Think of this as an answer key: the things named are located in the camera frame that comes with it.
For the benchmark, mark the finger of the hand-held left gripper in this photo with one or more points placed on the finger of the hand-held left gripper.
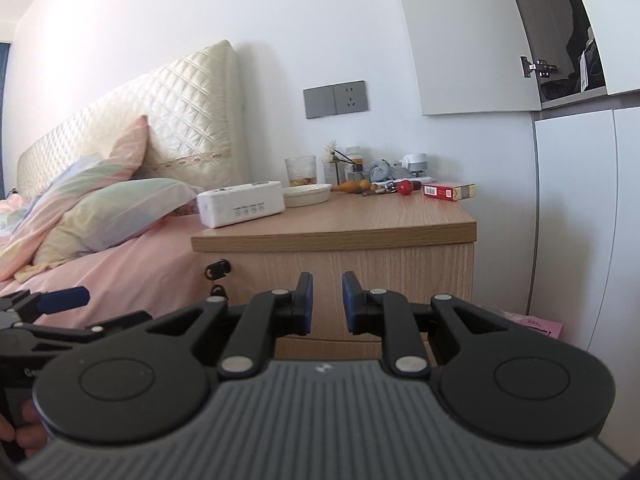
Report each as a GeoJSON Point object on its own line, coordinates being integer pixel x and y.
{"type": "Point", "coordinates": [62, 299]}
{"type": "Point", "coordinates": [115, 325]}

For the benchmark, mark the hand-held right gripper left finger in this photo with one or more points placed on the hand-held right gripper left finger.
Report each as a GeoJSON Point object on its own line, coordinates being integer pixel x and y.
{"type": "Point", "coordinates": [307, 300]}

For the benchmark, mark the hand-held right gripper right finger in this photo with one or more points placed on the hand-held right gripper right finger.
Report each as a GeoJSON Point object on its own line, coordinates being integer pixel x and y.
{"type": "Point", "coordinates": [348, 305]}

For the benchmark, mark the wooden drawer with lock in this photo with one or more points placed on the wooden drawer with lock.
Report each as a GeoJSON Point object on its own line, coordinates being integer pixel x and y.
{"type": "Point", "coordinates": [445, 270]}

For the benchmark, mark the wooden plain drawer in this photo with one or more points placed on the wooden plain drawer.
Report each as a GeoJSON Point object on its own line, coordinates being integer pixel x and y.
{"type": "Point", "coordinates": [325, 350]}

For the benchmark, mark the black drawer lock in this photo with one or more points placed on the black drawer lock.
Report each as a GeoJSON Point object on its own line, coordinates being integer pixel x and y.
{"type": "Point", "coordinates": [217, 269]}

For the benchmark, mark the person's left hand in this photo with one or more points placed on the person's left hand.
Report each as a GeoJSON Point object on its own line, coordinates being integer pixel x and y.
{"type": "Point", "coordinates": [32, 432]}

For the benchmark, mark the pink duvet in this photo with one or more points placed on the pink duvet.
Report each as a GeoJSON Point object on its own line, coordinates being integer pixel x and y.
{"type": "Point", "coordinates": [125, 280]}

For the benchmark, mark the wooden nightstand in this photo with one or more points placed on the wooden nightstand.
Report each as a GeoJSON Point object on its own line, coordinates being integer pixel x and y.
{"type": "Point", "coordinates": [375, 220]}

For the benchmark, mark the black key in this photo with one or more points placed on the black key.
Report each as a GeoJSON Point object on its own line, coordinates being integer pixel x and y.
{"type": "Point", "coordinates": [218, 292]}

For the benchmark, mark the cream dish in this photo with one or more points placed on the cream dish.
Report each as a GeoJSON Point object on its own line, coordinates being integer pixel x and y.
{"type": "Point", "coordinates": [307, 195]}

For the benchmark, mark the pastel striped pillow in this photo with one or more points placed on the pastel striped pillow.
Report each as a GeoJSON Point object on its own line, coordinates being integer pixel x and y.
{"type": "Point", "coordinates": [125, 210]}

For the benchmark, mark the brown gourd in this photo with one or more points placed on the brown gourd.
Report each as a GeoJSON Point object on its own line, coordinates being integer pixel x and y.
{"type": "Point", "coordinates": [352, 186]}

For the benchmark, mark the white tissue box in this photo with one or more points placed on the white tissue box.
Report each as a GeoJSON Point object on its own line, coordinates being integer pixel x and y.
{"type": "Point", "coordinates": [235, 205]}

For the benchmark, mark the small white box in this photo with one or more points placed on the small white box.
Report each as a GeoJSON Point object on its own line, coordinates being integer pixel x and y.
{"type": "Point", "coordinates": [331, 172]}

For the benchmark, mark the drinking glass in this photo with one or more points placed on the drinking glass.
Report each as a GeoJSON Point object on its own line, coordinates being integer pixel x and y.
{"type": "Point", "coordinates": [301, 170]}

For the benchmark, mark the red ball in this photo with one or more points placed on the red ball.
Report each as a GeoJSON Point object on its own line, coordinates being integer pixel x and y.
{"type": "Point", "coordinates": [406, 187]}

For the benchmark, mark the grey plush toy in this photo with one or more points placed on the grey plush toy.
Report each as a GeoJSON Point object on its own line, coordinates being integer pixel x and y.
{"type": "Point", "coordinates": [381, 170]}

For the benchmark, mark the pink striped pillow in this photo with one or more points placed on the pink striped pillow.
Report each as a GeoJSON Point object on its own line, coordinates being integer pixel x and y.
{"type": "Point", "coordinates": [115, 160]}

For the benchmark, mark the red cigarette box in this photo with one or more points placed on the red cigarette box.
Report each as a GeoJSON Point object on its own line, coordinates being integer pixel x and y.
{"type": "Point", "coordinates": [447, 191]}

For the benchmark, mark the white dried flowers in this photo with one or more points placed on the white dried flowers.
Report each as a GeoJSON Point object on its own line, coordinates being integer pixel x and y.
{"type": "Point", "coordinates": [330, 150]}

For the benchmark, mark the white plug adapter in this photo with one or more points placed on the white plug adapter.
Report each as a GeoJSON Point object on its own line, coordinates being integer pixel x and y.
{"type": "Point", "coordinates": [416, 164]}

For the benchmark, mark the pink box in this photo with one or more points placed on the pink box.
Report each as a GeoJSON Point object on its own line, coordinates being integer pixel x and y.
{"type": "Point", "coordinates": [540, 327]}

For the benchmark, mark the cream quilted headboard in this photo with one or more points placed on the cream quilted headboard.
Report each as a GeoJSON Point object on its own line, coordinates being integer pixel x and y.
{"type": "Point", "coordinates": [190, 100]}

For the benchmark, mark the white lower wardrobe door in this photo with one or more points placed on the white lower wardrobe door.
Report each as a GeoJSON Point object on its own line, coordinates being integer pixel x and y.
{"type": "Point", "coordinates": [575, 210]}
{"type": "Point", "coordinates": [630, 210]}

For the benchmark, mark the open white wardrobe door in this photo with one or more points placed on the open white wardrobe door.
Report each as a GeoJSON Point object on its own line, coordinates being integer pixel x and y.
{"type": "Point", "coordinates": [460, 35]}

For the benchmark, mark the metal door hinge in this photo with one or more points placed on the metal door hinge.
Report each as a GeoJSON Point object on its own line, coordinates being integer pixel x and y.
{"type": "Point", "coordinates": [537, 67]}

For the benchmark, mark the dark clothes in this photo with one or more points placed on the dark clothes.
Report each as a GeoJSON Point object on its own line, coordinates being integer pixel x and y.
{"type": "Point", "coordinates": [577, 25]}

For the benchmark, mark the closed white upper wardrobe door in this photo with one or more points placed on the closed white upper wardrobe door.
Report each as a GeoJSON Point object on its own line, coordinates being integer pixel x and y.
{"type": "Point", "coordinates": [620, 20]}

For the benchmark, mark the grey wall socket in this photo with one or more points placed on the grey wall socket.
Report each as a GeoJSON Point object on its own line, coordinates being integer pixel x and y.
{"type": "Point", "coordinates": [351, 97]}

